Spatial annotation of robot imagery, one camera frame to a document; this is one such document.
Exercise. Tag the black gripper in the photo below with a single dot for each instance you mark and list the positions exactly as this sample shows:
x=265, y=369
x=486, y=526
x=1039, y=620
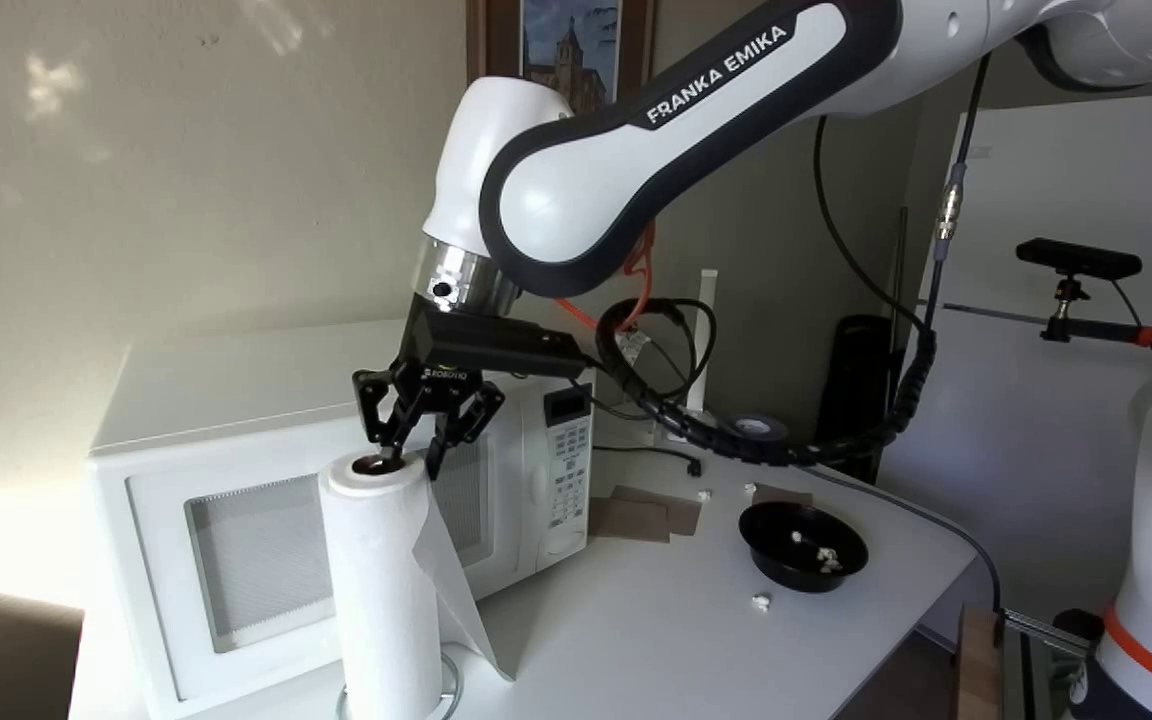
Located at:
x=420, y=352

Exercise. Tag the white paper towel roll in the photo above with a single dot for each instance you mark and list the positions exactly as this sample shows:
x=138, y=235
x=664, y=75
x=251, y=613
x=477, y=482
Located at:
x=383, y=603

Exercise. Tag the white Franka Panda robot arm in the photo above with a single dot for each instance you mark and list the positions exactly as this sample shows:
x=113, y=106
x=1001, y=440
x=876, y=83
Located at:
x=603, y=200

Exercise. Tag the black tape roll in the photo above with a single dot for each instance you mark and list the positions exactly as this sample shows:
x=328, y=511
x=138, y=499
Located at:
x=762, y=430

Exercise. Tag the white microwave oven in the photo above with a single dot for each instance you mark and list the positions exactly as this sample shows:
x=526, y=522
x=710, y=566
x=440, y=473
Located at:
x=242, y=384

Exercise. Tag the small white crumb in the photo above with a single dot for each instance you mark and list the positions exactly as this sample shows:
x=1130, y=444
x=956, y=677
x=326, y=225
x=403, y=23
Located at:
x=762, y=603

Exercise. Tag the black round bowl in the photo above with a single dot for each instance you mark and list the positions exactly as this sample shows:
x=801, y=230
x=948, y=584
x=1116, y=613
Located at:
x=801, y=547

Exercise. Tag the brown framed picture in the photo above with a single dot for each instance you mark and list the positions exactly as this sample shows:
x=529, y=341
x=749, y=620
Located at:
x=568, y=32

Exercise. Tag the black upright box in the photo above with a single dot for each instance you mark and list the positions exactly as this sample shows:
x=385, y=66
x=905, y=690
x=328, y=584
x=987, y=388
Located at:
x=856, y=402

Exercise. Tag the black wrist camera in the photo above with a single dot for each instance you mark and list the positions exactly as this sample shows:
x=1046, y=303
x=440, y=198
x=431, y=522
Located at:
x=522, y=349

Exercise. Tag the black camera on mount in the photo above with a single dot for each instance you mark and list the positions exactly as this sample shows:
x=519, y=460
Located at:
x=1079, y=258

